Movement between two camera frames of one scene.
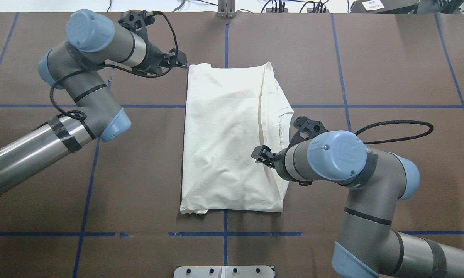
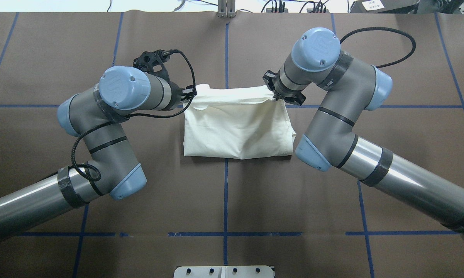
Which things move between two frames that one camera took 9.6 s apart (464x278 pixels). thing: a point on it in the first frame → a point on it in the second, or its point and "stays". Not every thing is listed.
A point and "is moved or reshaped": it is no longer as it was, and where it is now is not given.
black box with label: x=384 y=6 stays
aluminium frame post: x=226 y=9 stays
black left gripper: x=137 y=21 → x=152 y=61
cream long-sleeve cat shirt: x=228 y=112 is moved or reshaped
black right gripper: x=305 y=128 → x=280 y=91
